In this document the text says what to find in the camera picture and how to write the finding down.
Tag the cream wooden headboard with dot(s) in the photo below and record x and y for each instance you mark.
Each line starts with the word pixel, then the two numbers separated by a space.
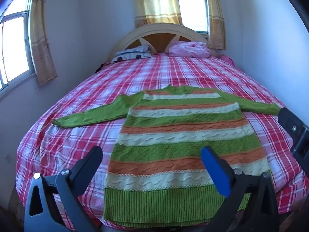
pixel 157 29

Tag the bed with red plaid sheet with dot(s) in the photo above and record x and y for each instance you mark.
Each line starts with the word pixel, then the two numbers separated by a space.
pixel 169 72

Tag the white wall outlet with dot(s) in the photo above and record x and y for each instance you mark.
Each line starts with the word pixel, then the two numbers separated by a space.
pixel 8 158

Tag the green orange striped knit sweater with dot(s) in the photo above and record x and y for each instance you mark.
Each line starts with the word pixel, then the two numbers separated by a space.
pixel 181 137

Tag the dark object beside bed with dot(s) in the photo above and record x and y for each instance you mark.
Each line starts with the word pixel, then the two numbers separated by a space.
pixel 101 67

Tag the small window behind headboard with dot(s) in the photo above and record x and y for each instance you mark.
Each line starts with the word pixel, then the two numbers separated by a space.
pixel 192 7

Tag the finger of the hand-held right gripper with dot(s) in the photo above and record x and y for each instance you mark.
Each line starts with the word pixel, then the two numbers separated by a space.
pixel 293 125

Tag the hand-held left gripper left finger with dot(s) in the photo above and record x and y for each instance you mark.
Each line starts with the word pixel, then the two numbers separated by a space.
pixel 91 160

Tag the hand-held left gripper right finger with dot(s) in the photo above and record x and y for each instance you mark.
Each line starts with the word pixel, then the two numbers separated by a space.
pixel 214 169

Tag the pink pillow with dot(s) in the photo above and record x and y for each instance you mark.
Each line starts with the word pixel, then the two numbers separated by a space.
pixel 188 48

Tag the white blue printed pillow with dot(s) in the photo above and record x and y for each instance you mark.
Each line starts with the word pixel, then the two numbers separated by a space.
pixel 130 54

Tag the large sliding window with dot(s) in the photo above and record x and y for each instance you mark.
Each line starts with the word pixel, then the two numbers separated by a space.
pixel 14 48

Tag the yellow patterned curtain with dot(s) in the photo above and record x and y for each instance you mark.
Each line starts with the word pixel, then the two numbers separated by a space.
pixel 157 4
pixel 216 29
pixel 41 53

